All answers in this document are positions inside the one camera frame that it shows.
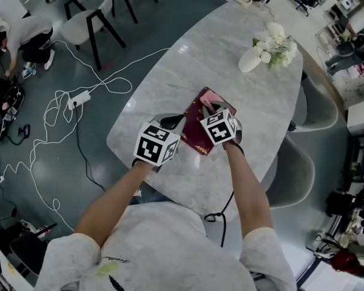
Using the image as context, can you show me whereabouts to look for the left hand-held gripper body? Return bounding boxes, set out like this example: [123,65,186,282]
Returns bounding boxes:
[133,121,182,167]

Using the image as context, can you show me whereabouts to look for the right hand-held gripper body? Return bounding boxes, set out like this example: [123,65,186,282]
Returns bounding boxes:
[199,108,243,147]

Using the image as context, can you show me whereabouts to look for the dark red book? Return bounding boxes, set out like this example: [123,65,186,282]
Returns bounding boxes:
[180,86,237,156]

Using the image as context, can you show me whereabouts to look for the pink cloth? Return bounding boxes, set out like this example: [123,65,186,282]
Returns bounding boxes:
[200,90,224,110]

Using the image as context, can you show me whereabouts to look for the person's right forearm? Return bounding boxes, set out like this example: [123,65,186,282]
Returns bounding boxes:
[223,142,274,245]

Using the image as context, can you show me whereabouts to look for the person's left forearm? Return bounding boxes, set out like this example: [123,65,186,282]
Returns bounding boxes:
[74,161,155,248]

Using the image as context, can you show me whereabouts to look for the dark wrist band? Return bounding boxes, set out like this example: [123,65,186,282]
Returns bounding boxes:
[226,141,246,157]

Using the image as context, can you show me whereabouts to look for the white ribbed vase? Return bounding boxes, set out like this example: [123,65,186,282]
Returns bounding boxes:
[238,47,263,73]

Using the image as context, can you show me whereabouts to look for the person's blue jeans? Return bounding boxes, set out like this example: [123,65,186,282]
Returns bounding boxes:
[129,189,174,206]

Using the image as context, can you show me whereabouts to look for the white power strip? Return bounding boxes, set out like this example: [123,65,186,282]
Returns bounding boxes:
[67,90,92,110]

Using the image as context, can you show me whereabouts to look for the grey shell chair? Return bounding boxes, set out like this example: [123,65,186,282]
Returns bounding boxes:
[288,71,339,133]
[260,132,315,210]

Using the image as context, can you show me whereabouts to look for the white flower bouquet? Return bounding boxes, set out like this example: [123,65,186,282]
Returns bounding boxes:
[252,21,298,69]

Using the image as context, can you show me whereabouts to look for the person's white t-shirt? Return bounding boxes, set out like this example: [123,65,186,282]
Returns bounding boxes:
[33,201,298,291]

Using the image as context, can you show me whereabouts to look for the white storage box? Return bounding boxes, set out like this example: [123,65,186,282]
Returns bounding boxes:
[346,103,364,136]

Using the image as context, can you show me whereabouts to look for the black equipment bag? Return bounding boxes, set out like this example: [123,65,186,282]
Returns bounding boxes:
[0,76,25,145]
[326,191,362,218]

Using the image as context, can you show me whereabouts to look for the black shelf rack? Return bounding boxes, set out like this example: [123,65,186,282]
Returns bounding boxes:
[345,130,364,190]

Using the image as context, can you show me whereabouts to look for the red bag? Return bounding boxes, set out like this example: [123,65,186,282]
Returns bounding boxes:
[332,249,364,277]

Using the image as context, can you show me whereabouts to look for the white power cable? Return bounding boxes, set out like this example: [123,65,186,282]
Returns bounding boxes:
[0,39,172,233]

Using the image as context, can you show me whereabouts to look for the black power cable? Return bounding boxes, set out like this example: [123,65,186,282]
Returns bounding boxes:
[75,107,107,193]

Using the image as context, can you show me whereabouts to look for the thick black cable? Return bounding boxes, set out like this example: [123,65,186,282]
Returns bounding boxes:
[203,191,235,248]

